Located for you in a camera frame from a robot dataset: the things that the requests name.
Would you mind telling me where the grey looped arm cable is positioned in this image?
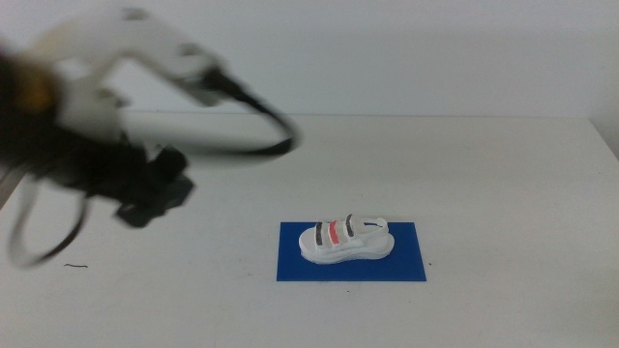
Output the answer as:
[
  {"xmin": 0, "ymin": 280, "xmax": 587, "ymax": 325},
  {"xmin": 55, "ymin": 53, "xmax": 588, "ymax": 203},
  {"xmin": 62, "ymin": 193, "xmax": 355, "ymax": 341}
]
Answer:
[{"xmin": 6, "ymin": 171, "xmax": 93, "ymax": 270}]

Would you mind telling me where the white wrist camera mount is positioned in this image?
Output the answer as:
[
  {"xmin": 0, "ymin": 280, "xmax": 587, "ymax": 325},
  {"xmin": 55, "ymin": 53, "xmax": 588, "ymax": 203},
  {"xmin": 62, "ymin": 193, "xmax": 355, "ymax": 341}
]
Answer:
[{"xmin": 26, "ymin": 5, "xmax": 231, "ymax": 142}]

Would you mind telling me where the black camera cable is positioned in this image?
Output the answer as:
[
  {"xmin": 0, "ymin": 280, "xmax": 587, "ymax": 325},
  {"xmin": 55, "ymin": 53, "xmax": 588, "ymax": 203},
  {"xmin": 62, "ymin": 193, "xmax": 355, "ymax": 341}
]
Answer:
[{"xmin": 205, "ymin": 67, "xmax": 304, "ymax": 159}]

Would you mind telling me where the white sandal with striped straps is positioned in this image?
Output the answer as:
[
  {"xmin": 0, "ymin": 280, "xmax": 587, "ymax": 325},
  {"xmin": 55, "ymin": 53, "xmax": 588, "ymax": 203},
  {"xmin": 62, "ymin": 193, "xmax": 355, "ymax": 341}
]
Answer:
[{"xmin": 297, "ymin": 213, "xmax": 396, "ymax": 265}]

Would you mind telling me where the blue rectangular mat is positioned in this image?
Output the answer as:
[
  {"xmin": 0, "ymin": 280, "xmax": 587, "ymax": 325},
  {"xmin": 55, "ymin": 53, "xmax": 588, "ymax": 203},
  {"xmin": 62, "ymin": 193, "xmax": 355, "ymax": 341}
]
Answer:
[{"xmin": 276, "ymin": 221, "xmax": 427, "ymax": 283}]

